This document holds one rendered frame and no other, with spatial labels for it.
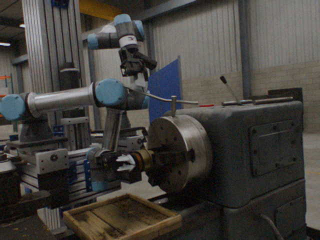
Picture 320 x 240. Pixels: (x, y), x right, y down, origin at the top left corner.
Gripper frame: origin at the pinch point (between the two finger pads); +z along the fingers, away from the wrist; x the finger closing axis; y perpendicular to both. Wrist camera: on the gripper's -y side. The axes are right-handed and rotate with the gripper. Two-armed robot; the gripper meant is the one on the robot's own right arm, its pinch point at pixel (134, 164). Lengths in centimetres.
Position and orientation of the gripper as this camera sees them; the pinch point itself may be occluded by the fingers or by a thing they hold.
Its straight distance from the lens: 101.4
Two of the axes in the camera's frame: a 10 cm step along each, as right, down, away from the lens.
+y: -8.2, 0.9, -5.7
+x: -0.8, -10.0, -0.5
